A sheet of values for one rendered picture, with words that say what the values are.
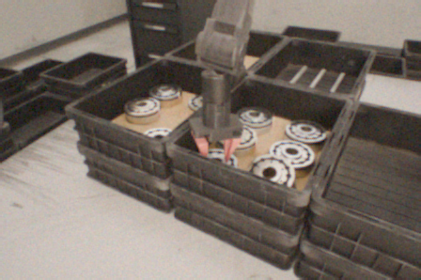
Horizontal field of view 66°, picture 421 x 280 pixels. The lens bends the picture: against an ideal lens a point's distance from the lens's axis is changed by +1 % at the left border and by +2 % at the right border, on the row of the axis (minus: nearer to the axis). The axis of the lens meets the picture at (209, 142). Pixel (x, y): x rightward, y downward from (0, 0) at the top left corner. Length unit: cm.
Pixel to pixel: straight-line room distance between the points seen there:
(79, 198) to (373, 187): 71
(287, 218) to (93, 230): 46
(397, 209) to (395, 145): 22
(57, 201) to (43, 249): 15
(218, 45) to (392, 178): 49
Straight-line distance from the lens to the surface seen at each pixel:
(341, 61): 127
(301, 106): 91
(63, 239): 84
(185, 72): 104
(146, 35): 252
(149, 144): 68
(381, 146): 92
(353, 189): 76
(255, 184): 58
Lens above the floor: 131
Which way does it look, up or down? 36 degrees down
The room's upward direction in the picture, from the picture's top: straight up
